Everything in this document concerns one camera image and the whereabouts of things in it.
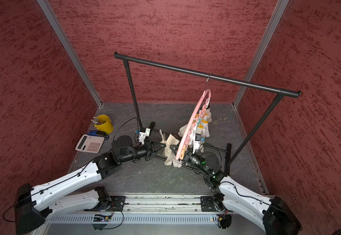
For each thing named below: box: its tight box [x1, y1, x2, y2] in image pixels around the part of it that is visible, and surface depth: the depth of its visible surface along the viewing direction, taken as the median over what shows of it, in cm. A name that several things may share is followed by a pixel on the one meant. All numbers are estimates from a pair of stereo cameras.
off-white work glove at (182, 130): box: [177, 123, 188, 138], surface depth 78 cm
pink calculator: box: [75, 134, 105, 154], surface depth 96 cm
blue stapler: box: [86, 130, 110, 141], surface depth 100 cm
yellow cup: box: [94, 114, 114, 135], surface depth 99 cm
